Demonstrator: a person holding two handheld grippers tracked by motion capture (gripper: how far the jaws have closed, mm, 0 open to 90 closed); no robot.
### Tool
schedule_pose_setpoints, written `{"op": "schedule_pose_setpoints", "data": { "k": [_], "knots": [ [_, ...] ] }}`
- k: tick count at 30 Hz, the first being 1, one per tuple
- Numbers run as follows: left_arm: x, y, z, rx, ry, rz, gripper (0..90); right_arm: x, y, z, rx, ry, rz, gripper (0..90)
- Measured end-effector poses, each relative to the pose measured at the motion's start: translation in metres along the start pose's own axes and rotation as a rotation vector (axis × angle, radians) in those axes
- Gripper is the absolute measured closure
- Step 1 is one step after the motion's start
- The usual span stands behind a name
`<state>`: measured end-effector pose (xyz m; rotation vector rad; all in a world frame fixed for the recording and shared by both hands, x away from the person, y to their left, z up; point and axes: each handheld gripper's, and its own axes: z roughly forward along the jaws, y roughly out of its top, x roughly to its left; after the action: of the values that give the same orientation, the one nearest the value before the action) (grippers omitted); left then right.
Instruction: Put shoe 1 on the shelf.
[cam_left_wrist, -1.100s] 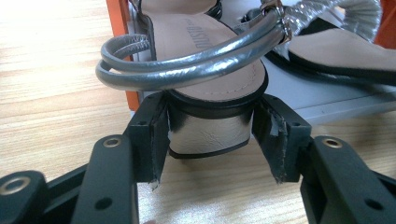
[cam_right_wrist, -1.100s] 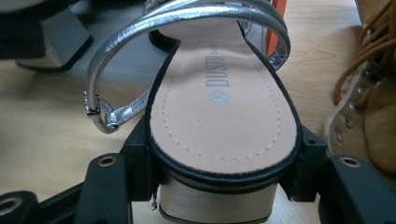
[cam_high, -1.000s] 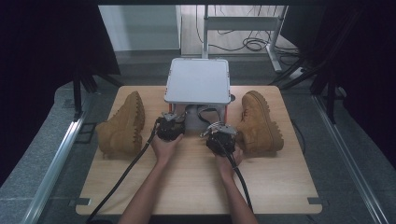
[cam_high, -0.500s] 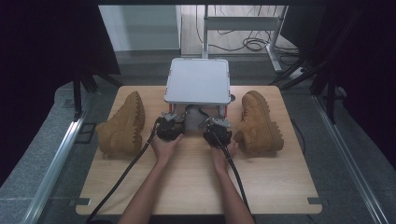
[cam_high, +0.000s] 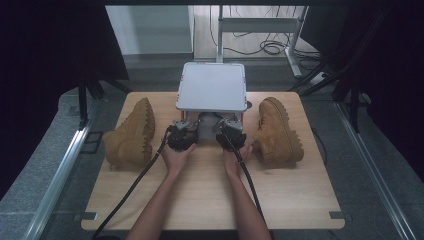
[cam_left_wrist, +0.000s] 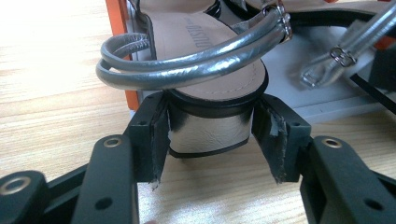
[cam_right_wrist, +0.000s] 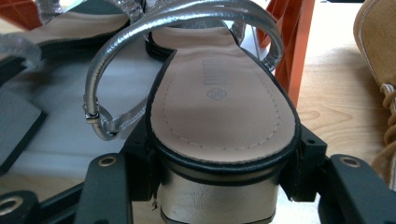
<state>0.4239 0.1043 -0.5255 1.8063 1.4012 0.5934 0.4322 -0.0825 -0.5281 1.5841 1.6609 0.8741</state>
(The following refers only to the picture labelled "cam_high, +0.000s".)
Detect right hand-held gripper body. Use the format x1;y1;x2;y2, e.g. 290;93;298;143
214;117;248;152

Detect black floor cables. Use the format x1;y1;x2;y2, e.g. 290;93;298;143
209;4;321;63

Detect grey metal box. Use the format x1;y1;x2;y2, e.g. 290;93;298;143
175;61;249;141

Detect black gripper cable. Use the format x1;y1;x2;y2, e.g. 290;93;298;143
91;128;173;240
221;129;268;224

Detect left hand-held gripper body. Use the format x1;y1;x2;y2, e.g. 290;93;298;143
166;119;200;152

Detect tan suede boot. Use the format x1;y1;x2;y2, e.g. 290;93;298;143
102;97;157;168
251;96;305;165

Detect dark curtain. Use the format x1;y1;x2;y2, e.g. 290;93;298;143
301;0;424;183
0;0;130;201

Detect white power strip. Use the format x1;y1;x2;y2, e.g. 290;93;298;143
309;70;327;85

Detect person's left hand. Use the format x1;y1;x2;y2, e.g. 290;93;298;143
161;143;198;178

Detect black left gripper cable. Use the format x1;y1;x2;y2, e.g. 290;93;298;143
91;128;173;240

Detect black metal stand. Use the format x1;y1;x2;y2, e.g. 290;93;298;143
288;59;372;134
77;71;132;130

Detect person's right hand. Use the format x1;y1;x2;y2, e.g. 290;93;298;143
222;143;254;178

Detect metal floor rail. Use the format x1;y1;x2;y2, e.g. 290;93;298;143
23;99;98;240
334;101;418;240

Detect white metal desk frame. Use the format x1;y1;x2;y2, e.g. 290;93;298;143
216;4;309;79

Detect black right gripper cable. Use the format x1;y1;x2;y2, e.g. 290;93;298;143
221;129;268;224

